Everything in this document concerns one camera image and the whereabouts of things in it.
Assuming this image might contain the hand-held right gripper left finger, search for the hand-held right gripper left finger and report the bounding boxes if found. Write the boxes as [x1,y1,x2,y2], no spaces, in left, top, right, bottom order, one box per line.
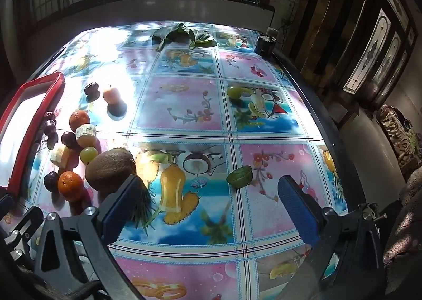
[33,175,146,300]

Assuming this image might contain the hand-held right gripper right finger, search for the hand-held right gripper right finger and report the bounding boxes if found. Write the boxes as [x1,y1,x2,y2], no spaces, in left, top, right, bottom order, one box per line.
[278,175,386,300]

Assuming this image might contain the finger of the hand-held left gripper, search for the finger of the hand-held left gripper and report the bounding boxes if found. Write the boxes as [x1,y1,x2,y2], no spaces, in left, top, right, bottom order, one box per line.
[0,186,44,269]

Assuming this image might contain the brown kiwi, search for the brown kiwi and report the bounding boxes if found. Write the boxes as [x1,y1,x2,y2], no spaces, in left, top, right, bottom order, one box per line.
[85,147,136,192]

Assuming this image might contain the orange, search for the orange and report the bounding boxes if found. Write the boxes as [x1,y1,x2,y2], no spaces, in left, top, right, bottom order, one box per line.
[69,110,91,133]
[57,171,84,202]

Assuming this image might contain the green grape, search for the green grape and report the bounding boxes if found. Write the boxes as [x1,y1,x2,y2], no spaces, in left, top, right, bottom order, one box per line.
[80,146,99,165]

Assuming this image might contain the red rimmed tray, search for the red rimmed tray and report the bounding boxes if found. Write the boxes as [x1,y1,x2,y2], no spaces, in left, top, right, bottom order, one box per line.
[0,72,66,193]

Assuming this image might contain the dark purple plum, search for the dark purple plum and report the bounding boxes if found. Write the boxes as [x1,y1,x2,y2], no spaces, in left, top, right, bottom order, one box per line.
[61,132,79,149]
[44,171,60,192]

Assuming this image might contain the pale yellow fruit piece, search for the pale yellow fruit piece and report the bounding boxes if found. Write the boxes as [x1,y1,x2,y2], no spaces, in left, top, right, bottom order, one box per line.
[49,145,80,170]

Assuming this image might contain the grey fuzzy cloth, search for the grey fuzzy cloth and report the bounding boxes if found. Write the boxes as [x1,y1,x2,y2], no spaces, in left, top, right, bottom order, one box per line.
[382,168,422,300]

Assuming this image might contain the pink apple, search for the pink apple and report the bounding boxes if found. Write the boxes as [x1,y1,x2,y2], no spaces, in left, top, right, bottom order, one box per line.
[103,87,123,104]

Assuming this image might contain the patterned sofa cover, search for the patterned sofa cover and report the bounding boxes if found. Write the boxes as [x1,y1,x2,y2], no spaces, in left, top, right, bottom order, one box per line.
[376,105,422,172]

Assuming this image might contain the fruit printed tablecloth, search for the fruit printed tablecloth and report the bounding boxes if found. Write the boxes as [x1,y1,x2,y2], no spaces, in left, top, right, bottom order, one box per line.
[0,21,368,300]

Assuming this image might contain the black container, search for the black container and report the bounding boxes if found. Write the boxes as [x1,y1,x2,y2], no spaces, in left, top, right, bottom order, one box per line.
[255,28,278,56]

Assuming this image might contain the stained glass door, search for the stained glass door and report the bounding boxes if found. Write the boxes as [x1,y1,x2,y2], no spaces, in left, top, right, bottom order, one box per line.
[343,0,419,103]

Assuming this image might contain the large green leaf sprig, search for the large green leaf sprig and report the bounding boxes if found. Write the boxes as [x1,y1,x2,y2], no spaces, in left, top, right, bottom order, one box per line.
[152,22,195,51]

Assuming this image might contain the small green leaf sprig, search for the small green leaf sprig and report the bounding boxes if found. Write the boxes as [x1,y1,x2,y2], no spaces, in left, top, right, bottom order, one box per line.
[189,30,218,49]

